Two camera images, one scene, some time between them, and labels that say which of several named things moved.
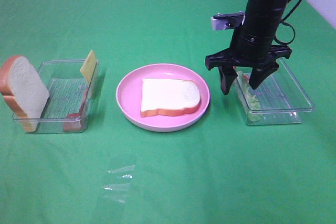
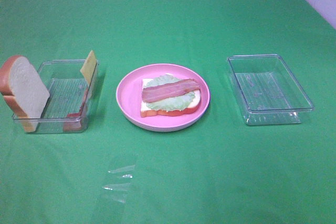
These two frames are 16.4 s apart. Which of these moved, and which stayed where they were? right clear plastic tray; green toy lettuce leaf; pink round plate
Moved: green toy lettuce leaf
Stayed: right clear plastic tray; pink round plate
